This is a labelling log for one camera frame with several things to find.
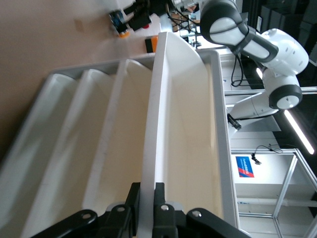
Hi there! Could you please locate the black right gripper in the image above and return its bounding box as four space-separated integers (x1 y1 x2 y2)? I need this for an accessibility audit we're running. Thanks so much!
123 0 152 32

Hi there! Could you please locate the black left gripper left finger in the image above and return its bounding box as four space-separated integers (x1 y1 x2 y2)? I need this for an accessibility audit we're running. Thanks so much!
31 182 141 238

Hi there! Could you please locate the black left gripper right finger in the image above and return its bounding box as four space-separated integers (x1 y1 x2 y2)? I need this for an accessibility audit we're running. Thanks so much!
152 182 251 238

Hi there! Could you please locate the yellow push button switch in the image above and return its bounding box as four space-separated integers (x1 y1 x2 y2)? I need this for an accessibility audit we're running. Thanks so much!
108 10 130 39

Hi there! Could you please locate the white drawer with wide lip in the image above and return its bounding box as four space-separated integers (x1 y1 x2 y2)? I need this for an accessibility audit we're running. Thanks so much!
137 31 225 238

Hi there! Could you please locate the white plastic drawer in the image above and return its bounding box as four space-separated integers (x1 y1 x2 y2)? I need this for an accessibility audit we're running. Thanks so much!
21 68 118 238
0 73 79 238
83 59 156 218

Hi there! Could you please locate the white drawer cabinet shell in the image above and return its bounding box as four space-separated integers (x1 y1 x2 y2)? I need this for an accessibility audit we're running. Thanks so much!
0 49 240 238

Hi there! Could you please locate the blue and red sign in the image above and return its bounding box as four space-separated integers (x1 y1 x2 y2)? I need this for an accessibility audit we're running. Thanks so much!
235 156 255 179

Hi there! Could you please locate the long white light strip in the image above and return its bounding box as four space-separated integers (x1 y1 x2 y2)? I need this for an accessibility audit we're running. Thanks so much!
283 109 315 155

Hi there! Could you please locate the orange button enclosure box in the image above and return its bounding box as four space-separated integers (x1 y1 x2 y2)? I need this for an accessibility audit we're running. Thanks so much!
144 35 159 54

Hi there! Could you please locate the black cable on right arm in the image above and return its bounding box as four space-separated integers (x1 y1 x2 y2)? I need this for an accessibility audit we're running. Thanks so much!
230 14 251 88

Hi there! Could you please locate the aluminium profile frame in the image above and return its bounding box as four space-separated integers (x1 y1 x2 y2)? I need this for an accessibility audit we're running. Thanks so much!
230 147 317 238

